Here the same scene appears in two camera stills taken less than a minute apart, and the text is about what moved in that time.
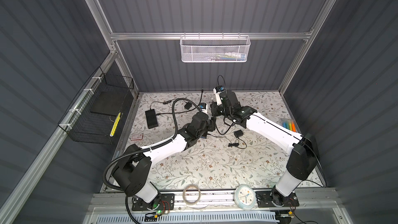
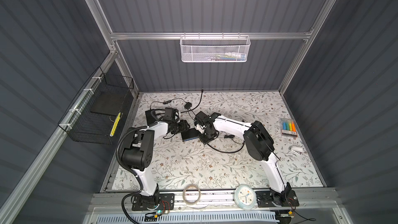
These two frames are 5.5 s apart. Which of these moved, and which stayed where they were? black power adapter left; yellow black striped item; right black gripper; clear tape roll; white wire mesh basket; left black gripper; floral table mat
Moved: right black gripper; left black gripper
Stayed: clear tape roll; floral table mat; black power adapter left; white wire mesh basket; yellow black striped item
